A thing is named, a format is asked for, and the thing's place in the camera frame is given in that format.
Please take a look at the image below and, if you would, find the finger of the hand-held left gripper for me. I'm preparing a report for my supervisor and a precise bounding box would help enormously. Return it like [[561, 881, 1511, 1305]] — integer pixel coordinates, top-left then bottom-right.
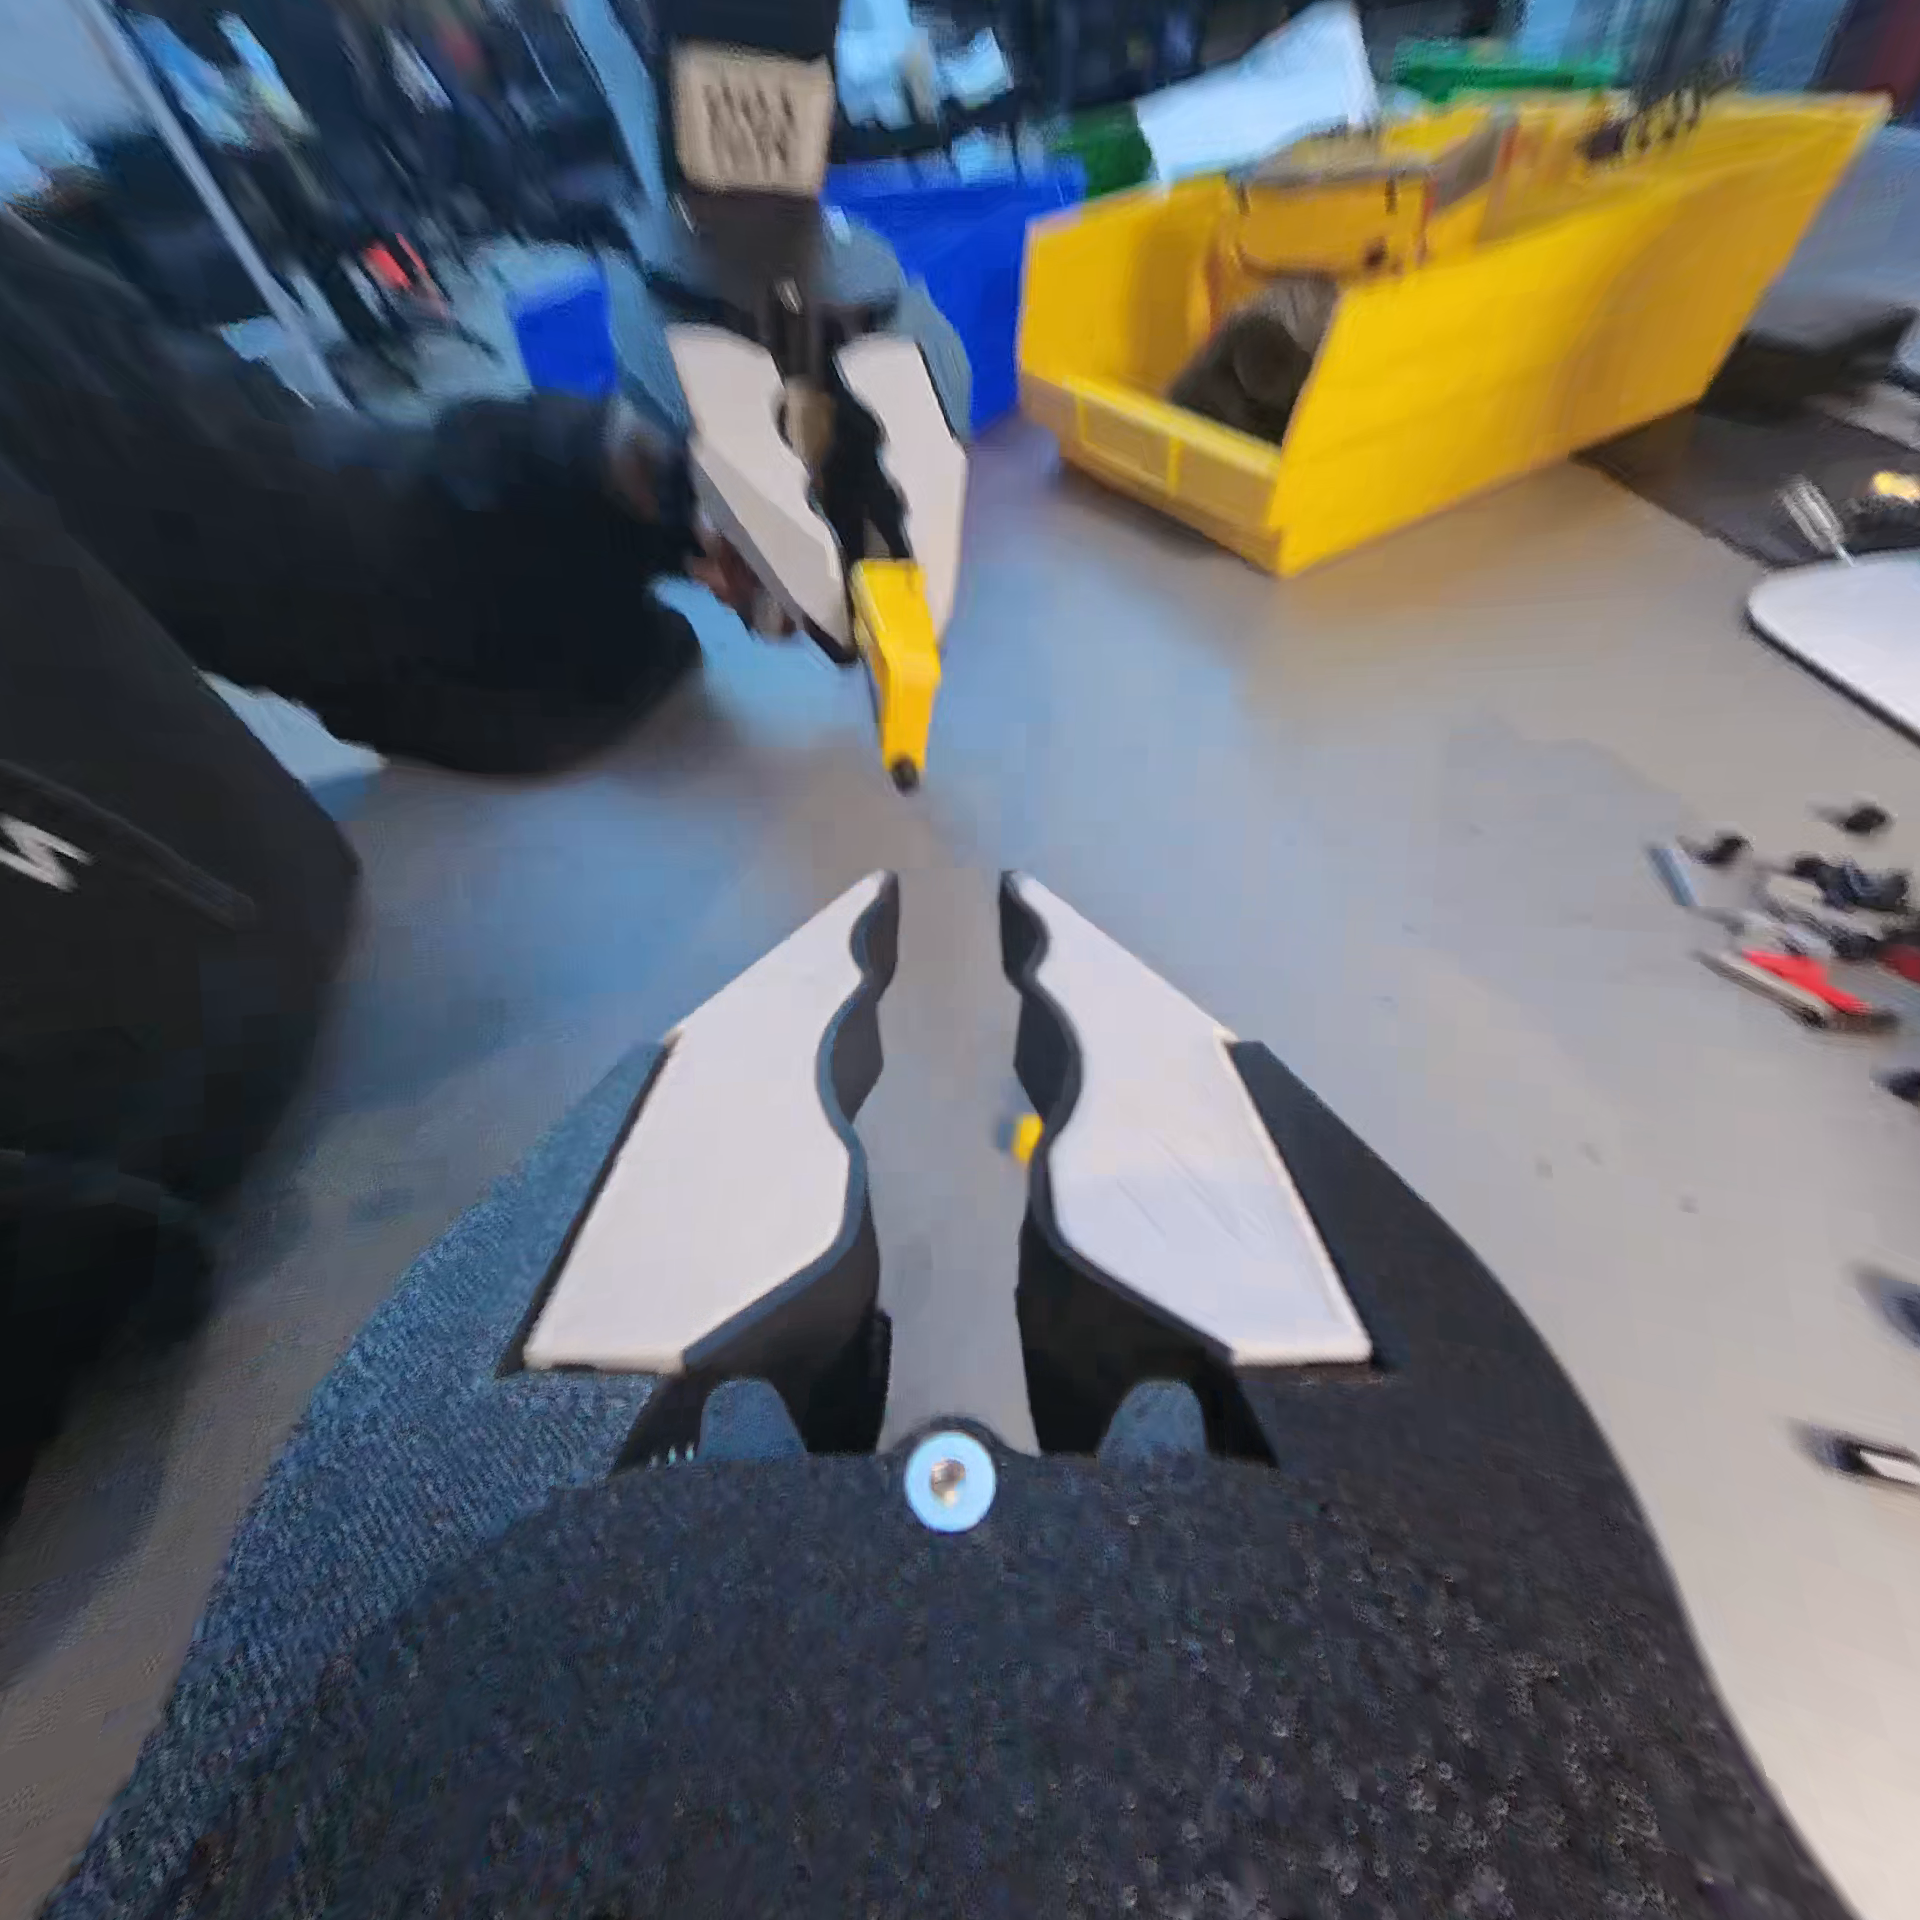
[[832, 329, 971, 637], [667, 321, 861, 664]]

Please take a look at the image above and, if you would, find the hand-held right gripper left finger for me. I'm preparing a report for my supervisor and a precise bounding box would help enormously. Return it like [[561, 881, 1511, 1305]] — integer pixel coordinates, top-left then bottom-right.
[[521, 872, 904, 1454]]

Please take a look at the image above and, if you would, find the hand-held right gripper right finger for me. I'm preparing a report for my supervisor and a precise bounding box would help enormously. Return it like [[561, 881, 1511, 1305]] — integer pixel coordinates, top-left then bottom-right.
[[1000, 872, 1377, 1454]]

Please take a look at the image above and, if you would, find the yellow toy actuator assembly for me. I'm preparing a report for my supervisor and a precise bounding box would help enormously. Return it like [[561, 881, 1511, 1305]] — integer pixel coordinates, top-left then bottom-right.
[[843, 558, 946, 793]]

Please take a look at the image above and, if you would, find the person's left forearm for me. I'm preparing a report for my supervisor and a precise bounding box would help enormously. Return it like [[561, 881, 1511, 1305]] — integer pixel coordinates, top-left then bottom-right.
[[0, 225, 706, 778]]

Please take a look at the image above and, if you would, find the grey desk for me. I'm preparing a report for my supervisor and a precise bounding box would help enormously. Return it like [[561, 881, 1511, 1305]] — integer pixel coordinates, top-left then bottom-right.
[[0, 406, 1920, 1920]]

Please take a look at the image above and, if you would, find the person's left hand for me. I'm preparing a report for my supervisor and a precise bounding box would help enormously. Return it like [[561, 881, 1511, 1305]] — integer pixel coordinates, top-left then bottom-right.
[[613, 411, 801, 642]]

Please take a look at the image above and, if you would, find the blue storage bin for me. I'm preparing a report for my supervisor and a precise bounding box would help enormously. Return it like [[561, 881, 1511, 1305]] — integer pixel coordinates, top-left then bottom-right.
[[504, 159, 1091, 437]]

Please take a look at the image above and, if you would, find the yellow tracked toy vehicle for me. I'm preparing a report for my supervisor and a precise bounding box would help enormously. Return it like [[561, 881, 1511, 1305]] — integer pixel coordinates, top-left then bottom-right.
[[1169, 105, 1510, 448]]

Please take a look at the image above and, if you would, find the white bubble wrap sheet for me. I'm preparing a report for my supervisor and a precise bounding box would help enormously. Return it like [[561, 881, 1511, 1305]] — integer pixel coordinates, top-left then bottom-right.
[[1133, 0, 1385, 185]]

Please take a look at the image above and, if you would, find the yellow bin with toy vehicle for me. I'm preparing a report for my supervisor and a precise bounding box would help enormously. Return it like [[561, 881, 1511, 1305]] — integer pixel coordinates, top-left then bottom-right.
[[1018, 90, 1895, 582]]

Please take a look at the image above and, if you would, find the person's black hoodie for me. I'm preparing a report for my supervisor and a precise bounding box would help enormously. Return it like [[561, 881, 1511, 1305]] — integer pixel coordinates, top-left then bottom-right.
[[0, 464, 361, 1503]]

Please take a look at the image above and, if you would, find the pile of small toy parts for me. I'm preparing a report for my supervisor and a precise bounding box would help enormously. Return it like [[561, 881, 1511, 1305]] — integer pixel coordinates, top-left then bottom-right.
[[1648, 802, 1920, 1040]]

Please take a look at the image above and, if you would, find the green storage bin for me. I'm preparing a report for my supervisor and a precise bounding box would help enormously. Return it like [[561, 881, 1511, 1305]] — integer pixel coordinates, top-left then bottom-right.
[[1049, 41, 1625, 201]]

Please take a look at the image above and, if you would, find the black toy pin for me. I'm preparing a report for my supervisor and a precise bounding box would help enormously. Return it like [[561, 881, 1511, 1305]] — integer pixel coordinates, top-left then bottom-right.
[[1803, 1425, 1920, 1491]]

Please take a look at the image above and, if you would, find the dark grey mat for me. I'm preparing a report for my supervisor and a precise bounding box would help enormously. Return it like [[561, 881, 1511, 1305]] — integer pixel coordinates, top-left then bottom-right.
[[1587, 293, 1920, 577]]

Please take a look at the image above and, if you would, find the white rounded board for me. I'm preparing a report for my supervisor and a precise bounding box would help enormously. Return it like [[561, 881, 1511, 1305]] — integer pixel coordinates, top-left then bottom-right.
[[1746, 552, 1920, 747]]

